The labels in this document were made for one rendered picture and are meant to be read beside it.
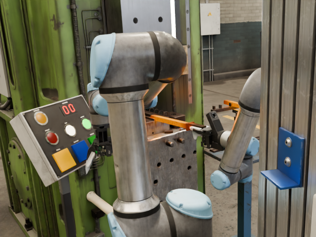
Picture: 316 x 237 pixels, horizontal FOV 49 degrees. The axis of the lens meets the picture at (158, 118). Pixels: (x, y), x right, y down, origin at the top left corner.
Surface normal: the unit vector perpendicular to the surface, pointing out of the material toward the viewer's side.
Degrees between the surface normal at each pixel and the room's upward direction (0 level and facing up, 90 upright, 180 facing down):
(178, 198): 8
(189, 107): 90
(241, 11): 91
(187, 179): 90
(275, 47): 90
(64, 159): 60
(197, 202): 7
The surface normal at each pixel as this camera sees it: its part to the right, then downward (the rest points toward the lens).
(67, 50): 0.60, 0.18
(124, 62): 0.27, 0.18
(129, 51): 0.28, -0.14
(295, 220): -0.98, 0.11
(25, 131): -0.47, 0.25
